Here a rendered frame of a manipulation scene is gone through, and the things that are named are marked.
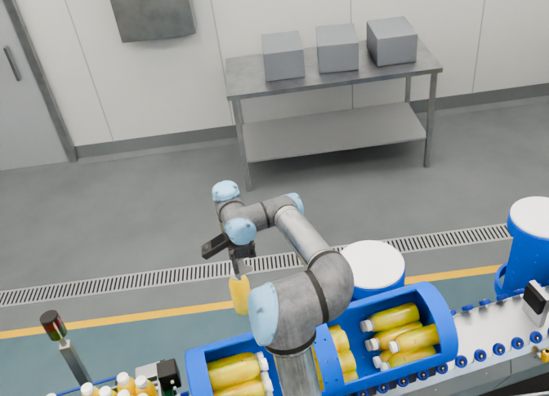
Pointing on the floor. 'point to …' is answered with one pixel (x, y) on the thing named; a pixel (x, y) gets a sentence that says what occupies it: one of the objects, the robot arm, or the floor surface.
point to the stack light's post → (75, 363)
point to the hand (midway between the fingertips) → (236, 272)
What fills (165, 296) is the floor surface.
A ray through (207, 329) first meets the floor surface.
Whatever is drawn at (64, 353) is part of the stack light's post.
